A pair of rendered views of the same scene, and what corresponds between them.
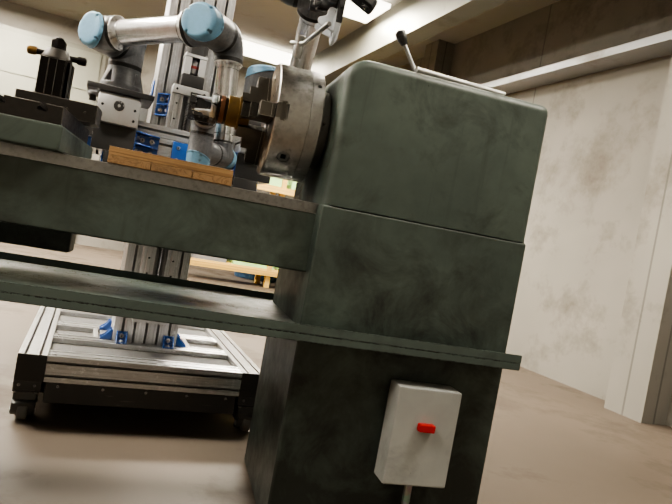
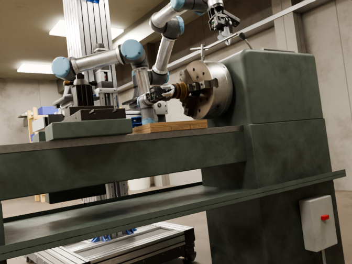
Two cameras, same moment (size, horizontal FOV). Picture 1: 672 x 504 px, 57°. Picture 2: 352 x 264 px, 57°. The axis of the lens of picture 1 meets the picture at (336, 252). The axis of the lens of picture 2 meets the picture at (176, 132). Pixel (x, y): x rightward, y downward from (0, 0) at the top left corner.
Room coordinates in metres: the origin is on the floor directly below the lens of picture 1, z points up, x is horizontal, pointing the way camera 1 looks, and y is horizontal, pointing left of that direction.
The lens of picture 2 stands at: (0.16, 0.86, 0.79)
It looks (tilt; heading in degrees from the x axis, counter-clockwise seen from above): 3 degrees up; 344
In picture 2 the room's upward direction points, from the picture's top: 7 degrees counter-clockwise
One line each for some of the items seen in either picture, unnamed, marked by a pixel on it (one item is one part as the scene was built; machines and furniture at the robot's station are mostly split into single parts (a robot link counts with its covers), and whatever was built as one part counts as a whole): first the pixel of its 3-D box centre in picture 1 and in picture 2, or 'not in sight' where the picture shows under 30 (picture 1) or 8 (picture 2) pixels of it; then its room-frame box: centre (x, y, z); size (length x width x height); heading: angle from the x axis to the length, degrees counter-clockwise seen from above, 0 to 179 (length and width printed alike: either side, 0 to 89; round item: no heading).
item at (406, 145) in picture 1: (410, 159); (254, 94); (1.90, -0.17, 1.06); 0.59 x 0.48 x 0.39; 105
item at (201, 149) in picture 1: (202, 151); (148, 118); (2.00, 0.48, 0.98); 0.11 x 0.08 x 0.11; 160
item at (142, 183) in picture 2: not in sight; (138, 173); (7.38, -0.27, 0.34); 0.57 x 0.56 x 0.68; 112
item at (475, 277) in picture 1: (373, 361); (267, 197); (1.90, -0.17, 0.43); 0.60 x 0.48 x 0.86; 105
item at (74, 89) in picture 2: (55, 79); (83, 97); (1.69, 0.83, 1.07); 0.07 x 0.07 x 0.10; 15
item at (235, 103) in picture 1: (233, 111); (179, 90); (1.74, 0.35, 1.08); 0.09 x 0.09 x 0.09; 15
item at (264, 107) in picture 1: (263, 111); (201, 86); (1.67, 0.26, 1.08); 0.12 x 0.11 x 0.05; 15
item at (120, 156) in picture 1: (172, 170); (161, 130); (1.71, 0.48, 0.89); 0.36 x 0.30 x 0.04; 15
